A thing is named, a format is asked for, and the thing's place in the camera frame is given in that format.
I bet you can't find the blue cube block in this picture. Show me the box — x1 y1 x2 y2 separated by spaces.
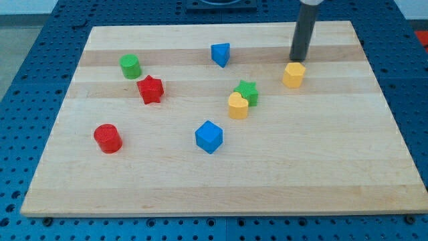
195 120 223 154

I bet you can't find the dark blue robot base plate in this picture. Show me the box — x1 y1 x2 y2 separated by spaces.
183 0 257 12

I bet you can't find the green cylinder block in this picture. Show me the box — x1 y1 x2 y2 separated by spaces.
119 54 142 79

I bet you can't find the silver rod mount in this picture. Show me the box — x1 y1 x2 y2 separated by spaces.
300 0 324 5

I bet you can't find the light wooden board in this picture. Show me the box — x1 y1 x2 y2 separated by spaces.
21 21 427 218

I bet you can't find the blue triangle block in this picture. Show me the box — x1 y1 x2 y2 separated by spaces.
211 43 230 68

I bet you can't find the yellow heart block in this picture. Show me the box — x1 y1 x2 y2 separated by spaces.
228 92 249 119

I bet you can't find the green star block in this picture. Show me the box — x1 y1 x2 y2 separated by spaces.
233 80 259 106

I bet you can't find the red cylinder block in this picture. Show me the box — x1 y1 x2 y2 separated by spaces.
93 123 122 154

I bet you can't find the yellow hexagon block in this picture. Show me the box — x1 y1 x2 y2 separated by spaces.
282 62 306 88

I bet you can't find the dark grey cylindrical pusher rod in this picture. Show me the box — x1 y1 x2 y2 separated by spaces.
289 3 320 62

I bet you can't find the red star block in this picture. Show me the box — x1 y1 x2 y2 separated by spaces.
136 75 164 104

